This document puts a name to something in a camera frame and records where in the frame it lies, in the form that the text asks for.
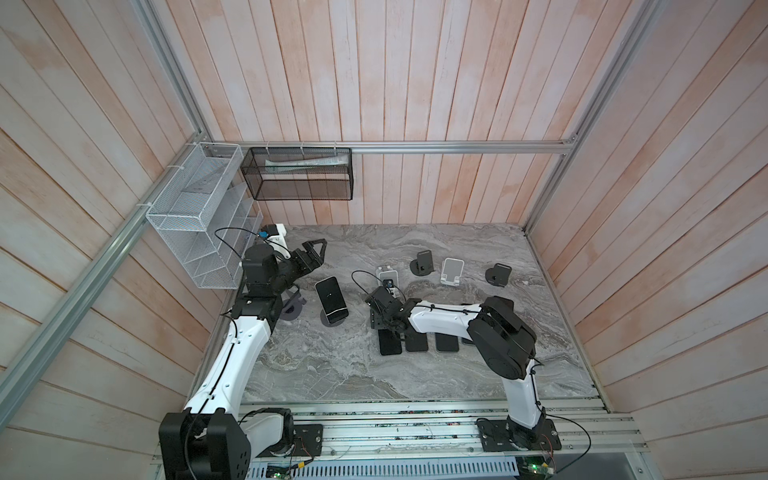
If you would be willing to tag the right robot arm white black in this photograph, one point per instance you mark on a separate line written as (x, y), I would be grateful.
(505, 342)

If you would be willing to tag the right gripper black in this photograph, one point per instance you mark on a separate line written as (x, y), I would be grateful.
(375, 320)

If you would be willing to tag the white wire mesh shelf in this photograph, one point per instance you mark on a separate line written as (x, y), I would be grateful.
(205, 195)

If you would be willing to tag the left camera cable black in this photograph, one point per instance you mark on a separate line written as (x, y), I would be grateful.
(229, 235)

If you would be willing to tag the aluminium frame rail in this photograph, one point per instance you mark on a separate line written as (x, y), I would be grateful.
(38, 353)
(417, 147)

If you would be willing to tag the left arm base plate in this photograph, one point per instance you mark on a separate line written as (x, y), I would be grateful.
(305, 440)

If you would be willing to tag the white stand back centre-left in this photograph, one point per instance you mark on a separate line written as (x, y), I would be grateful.
(386, 270)

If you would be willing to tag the black phone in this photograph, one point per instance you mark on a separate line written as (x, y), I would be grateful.
(390, 342)
(330, 296)

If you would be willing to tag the purple-edged phone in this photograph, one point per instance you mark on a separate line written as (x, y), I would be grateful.
(415, 341)

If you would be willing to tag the green circuit board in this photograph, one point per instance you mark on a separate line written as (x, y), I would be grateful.
(530, 468)

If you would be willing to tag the aluminium frame post right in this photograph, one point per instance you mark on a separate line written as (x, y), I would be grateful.
(642, 24)

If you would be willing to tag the white stand back right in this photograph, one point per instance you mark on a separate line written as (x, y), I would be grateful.
(451, 272)

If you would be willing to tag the black wire mesh basket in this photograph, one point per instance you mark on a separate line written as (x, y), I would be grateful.
(299, 173)

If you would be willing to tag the teal-edged phone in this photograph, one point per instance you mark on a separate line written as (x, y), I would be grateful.
(447, 343)

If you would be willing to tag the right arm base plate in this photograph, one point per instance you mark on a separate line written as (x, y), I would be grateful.
(506, 435)

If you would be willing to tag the aluminium frame rail back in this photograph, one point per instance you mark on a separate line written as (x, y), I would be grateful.
(417, 147)

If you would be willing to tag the aluminium frame rail left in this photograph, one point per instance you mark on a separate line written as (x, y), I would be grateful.
(38, 353)

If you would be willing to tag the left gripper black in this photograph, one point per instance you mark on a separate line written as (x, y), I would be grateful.
(299, 255)

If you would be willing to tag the white vented cable duct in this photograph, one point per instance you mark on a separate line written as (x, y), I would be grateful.
(437, 468)

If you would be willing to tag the round grey stand centre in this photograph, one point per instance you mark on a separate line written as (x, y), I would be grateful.
(423, 264)

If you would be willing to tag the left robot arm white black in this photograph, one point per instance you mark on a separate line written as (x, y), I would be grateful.
(210, 438)

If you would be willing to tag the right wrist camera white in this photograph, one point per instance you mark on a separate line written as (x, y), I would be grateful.
(390, 283)

